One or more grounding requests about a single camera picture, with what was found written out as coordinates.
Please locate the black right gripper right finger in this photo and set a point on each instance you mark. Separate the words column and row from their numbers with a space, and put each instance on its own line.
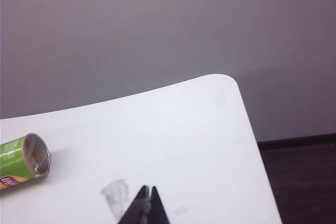
column 158, row 208

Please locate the green Lay's chips tub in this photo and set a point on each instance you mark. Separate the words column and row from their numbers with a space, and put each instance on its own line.
column 13, row 153

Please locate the translucent plastic film piece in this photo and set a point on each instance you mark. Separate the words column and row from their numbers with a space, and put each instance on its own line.
column 115, row 195

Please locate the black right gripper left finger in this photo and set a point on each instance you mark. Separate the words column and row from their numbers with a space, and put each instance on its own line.
column 136, row 208

